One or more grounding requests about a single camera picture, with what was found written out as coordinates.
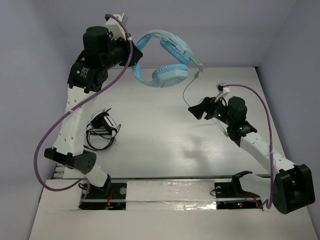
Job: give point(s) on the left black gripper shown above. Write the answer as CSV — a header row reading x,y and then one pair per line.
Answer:
x,y
130,53

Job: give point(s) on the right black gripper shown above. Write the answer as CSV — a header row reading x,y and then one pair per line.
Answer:
x,y
198,110

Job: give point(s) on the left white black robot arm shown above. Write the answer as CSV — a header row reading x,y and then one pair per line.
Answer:
x,y
103,49

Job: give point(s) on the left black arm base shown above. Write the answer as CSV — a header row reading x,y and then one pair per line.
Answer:
x,y
112,196

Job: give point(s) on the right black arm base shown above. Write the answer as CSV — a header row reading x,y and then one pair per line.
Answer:
x,y
231,196

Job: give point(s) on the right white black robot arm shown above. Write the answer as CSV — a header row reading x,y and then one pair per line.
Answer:
x,y
290,186

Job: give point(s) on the silver foil tape strip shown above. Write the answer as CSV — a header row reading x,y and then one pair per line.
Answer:
x,y
170,195

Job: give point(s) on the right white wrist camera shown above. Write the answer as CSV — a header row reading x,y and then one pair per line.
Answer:
x,y
223,90

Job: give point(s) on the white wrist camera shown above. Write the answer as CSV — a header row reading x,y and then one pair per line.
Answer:
x,y
223,90
116,26

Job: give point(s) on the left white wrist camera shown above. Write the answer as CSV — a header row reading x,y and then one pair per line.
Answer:
x,y
116,26

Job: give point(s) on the black white cable bundle device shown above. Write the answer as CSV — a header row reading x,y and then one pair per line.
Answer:
x,y
101,124

